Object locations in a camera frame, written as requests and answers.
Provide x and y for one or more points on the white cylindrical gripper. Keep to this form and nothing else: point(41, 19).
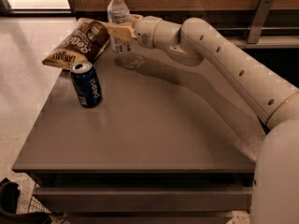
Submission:
point(146, 31)

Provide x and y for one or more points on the clear plastic water bottle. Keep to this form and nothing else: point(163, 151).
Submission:
point(118, 12)

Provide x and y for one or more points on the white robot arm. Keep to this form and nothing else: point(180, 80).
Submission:
point(275, 101)

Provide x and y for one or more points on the brown chip bag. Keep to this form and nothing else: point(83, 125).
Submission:
point(87, 41)

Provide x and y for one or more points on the dark bag on floor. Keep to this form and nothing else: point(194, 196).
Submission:
point(9, 195)

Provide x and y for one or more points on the blue Pepsi soda can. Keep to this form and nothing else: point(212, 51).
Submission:
point(86, 84)

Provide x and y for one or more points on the grey drawer cabinet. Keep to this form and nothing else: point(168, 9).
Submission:
point(169, 144)

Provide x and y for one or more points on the right grey metal bracket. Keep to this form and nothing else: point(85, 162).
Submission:
point(260, 15)

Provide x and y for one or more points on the wire basket on floor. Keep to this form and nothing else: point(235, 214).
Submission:
point(36, 206)

